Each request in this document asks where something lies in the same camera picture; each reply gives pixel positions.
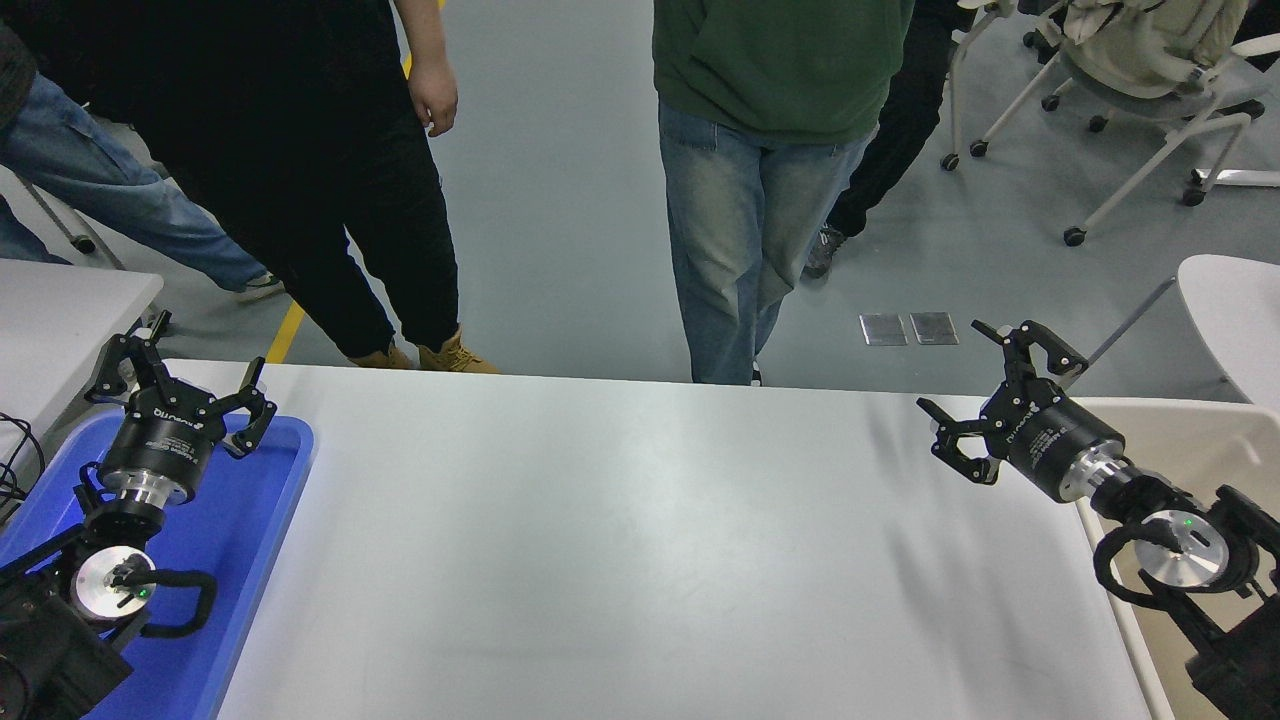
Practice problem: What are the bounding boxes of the blue plastic tray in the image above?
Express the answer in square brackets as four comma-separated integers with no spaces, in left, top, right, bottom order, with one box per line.
[0,408,316,720]

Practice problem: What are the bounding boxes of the grey-legged chair with casters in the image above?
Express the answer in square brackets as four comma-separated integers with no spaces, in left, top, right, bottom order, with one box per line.
[15,178,126,271]

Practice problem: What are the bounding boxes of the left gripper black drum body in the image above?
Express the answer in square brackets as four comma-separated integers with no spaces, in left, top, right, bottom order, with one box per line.
[97,383,225,481]

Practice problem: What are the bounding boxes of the person's left hand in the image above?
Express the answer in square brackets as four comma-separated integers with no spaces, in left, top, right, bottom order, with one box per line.
[408,55,459,138]

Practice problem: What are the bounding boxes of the cream jacket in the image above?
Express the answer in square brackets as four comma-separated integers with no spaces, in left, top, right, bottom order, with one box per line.
[1060,0,1251,96]

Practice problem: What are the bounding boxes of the large pale beige bin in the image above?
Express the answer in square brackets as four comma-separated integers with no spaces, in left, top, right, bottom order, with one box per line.
[1043,397,1280,720]

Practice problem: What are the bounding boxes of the white rounded table top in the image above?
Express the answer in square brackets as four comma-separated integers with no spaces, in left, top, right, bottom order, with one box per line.
[1060,254,1280,413]

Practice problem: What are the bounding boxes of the person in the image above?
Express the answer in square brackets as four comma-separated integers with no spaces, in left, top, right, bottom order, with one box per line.
[0,0,501,376]
[803,0,966,279]
[652,0,916,387]
[0,25,286,303]

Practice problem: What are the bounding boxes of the white-framed office chair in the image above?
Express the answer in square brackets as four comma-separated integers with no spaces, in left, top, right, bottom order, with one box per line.
[1180,100,1280,209]
[968,0,1280,246]

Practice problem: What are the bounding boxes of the white rectangular side table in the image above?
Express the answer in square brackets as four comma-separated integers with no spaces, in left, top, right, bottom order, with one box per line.
[0,258,164,471]

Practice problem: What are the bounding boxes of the thin black cable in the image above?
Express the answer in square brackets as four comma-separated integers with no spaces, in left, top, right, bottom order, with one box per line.
[0,412,46,526]

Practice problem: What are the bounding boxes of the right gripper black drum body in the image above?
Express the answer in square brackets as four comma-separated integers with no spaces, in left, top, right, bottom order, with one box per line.
[984,390,1128,503]

